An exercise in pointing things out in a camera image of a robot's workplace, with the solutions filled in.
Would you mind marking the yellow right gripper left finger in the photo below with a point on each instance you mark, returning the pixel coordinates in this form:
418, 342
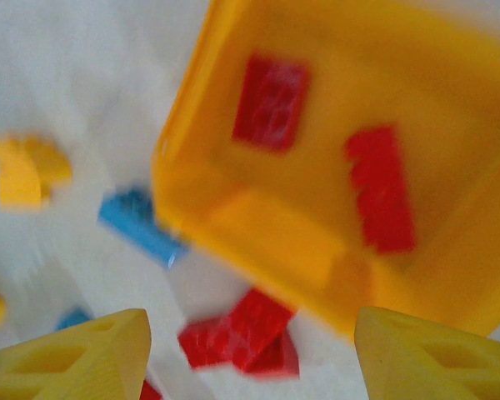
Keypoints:
66, 366

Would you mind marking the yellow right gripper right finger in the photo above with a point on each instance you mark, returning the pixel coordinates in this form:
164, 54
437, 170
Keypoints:
421, 366

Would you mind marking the blue long lego brick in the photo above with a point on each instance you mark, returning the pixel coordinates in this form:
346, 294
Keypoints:
137, 225

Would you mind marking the yellow curved lego brick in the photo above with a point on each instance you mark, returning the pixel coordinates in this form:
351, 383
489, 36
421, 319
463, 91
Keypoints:
21, 179

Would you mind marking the blue small lego brick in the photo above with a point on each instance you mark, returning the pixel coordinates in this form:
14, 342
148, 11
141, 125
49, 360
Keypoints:
73, 318

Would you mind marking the red square lego brick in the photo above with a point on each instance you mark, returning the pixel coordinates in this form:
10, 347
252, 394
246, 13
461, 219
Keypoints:
283, 358

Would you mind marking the yellow plastic bin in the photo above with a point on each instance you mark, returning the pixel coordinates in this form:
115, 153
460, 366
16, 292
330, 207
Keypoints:
441, 83

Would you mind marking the red wide lego brick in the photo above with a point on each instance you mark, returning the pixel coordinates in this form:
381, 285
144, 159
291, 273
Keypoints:
271, 104

